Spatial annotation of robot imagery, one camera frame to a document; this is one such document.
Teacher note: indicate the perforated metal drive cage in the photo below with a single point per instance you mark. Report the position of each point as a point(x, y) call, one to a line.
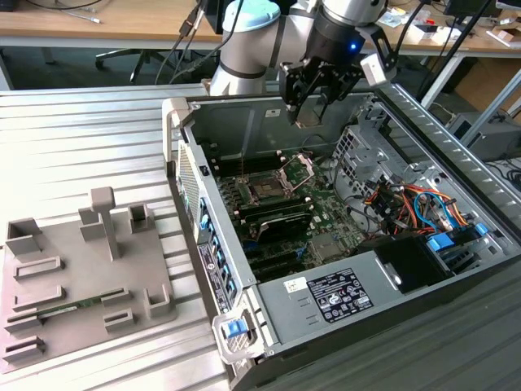
point(366, 159)

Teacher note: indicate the white box with black item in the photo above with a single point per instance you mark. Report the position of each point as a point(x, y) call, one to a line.
point(427, 32)

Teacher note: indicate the black expansion slot row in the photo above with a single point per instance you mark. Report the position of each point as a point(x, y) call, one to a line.
point(277, 260)

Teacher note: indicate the small blue clip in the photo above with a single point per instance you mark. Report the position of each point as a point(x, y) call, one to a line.
point(480, 229)

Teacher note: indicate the blue disk carrier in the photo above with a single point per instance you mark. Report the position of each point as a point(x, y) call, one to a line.
point(440, 243)

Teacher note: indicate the open grey PC case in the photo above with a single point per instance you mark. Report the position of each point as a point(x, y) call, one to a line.
point(228, 118)

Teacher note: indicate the silver chipset heat sink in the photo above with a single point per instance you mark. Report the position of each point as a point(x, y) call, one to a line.
point(327, 246)

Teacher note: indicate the CPU socket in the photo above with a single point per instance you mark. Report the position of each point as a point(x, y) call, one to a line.
point(266, 188)

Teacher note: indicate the black graphics card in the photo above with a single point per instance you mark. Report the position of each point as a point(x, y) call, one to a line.
point(285, 228)

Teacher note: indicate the brown cardboard box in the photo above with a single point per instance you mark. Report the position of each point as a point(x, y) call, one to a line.
point(488, 81)

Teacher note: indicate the black computer tower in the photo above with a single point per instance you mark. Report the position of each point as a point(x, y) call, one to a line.
point(211, 20)

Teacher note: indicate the grey power supply unit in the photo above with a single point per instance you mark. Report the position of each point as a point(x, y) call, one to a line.
point(281, 322)

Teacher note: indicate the green motherboard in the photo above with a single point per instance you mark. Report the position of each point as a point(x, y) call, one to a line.
point(331, 213)

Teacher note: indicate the grey plastic parts rack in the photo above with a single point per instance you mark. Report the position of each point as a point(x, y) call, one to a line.
point(81, 277)

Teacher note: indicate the black plastic shroud box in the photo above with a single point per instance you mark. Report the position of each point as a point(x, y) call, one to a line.
point(407, 260)

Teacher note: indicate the grey PC tower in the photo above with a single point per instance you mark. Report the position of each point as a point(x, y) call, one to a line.
point(496, 138)

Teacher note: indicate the office chair base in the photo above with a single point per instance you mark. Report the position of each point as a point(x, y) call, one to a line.
point(118, 55)

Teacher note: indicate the blue case latch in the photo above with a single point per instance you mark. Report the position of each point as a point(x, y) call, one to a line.
point(235, 329)

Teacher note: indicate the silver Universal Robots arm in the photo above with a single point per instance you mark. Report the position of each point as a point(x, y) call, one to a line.
point(248, 49)

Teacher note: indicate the black monitor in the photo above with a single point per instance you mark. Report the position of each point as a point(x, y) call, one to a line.
point(468, 7)

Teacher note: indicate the black tripod pole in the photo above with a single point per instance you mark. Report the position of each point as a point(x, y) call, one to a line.
point(439, 71)

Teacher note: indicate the green RAM stick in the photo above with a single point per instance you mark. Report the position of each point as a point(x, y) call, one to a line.
point(81, 303)

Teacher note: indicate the silver square CPU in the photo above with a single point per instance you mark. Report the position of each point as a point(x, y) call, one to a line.
point(309, 119)

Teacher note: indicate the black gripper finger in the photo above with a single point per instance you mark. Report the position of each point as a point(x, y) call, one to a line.
point(295, 81)
point(342, 81)

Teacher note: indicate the black RAM slot row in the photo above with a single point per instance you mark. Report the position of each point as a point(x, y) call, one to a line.
point(264, 164)
point(272, 207)

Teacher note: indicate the small brown cardboard piece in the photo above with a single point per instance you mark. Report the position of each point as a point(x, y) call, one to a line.
point(506, 37)

